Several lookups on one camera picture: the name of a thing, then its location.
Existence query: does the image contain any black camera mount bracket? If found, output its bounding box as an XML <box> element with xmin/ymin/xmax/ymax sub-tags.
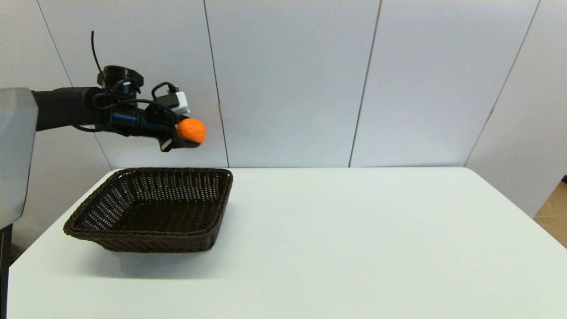
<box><xmin>155</xmin><ymin>94</ymin><xmax>180</xmax><ymax>117</ymax></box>

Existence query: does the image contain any orange fruit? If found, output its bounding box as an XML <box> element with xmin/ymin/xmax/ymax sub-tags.
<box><xmin>176</xmin><ymin>118</ymin><xmax>207</xmax><ymax>144</ymax></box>

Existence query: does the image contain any dark brown wicker basket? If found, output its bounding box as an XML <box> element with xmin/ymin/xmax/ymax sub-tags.
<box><xmin>63</xmin><ymin>167</ymin><xmax>234</xmax><ymax>253</ymax></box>

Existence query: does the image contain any black cable tie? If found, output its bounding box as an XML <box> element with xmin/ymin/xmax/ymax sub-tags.
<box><xmin>91</xmin><ymin>30</ymin><xmax>108</xmax><ymax>86</ymax></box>

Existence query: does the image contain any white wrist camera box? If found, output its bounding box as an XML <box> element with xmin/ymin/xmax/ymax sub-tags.
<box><xmin>172</xmin><ymin>91</ymin><xmax>191</xmax><ymax>116</ymax></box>

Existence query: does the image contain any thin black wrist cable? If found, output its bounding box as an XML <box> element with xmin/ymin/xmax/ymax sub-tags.
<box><xmin>73</xmin><ymin>80</ymin><xmax>189</xmax><ymax>133</ymax></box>

